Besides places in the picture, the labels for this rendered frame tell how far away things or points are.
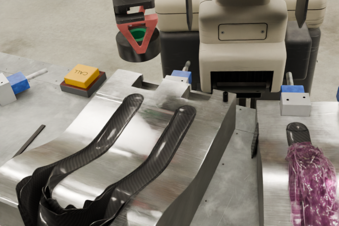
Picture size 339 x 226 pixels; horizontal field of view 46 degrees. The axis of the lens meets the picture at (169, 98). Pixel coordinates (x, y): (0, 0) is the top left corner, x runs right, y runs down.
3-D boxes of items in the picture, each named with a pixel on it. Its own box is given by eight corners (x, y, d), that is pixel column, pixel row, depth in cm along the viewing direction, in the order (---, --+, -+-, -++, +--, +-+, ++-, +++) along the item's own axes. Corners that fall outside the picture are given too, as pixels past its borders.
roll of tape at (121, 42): (164, 58, 71) (162, 42, 69) (120, 66, 71) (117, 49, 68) (157, 36, 77) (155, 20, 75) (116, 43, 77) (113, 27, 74)
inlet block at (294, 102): (275, 83, 86) (277, 63, 82) (299, 84, 85) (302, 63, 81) (279, 125, 76) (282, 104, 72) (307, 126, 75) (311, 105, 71)
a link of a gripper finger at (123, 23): (123, 63, 68) (114, 13, 62) (119, 42, 73) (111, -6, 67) (162, 57, 68) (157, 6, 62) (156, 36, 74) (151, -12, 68)
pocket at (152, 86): (144, 87, 84) (141, 73, 82) (166, 92, 82) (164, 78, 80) (133, 100, 81) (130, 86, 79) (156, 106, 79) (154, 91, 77)
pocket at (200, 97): (190, 98, 80) (189, 83, 78) (215, 103, 78) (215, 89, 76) (181, 112, 77) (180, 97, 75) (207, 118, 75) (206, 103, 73)
